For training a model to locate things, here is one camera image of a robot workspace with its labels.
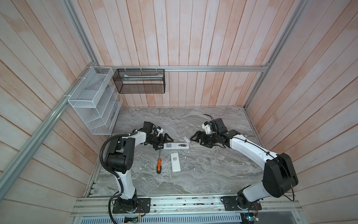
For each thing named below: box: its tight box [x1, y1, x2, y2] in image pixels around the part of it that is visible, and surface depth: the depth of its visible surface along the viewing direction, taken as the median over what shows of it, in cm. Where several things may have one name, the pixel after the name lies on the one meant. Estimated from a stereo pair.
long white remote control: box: [163, 142, 190, 150], surface depth 97 cm
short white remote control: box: [170, 152, 181, 173], surface depth 90 cm
